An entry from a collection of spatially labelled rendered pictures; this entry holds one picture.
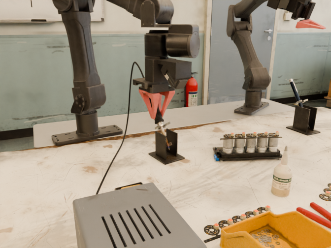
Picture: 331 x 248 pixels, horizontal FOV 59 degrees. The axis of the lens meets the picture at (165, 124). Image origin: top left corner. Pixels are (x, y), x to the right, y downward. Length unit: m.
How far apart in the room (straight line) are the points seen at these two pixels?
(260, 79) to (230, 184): 0.61
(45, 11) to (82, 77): 2.34
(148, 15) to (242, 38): 0.66
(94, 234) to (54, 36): 2.89
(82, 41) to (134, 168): 0.36
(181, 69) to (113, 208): 0.35
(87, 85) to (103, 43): 2.42
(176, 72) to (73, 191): 0.32
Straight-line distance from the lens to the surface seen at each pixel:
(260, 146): 0.75
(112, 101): 3.34
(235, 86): 3.97
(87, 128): 0.88
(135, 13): 0.71
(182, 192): 0.60
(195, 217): 0.53
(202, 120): 1.04
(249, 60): 1.21
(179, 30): 0.67
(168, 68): 0.65
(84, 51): 0.83
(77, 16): 0.83
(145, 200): 0.40
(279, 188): 0.61
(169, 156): 0.74
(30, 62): 3.18
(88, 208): 0.39
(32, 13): 3.14
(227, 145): 0.72
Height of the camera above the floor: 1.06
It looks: 18 degrees down
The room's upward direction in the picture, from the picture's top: straight up
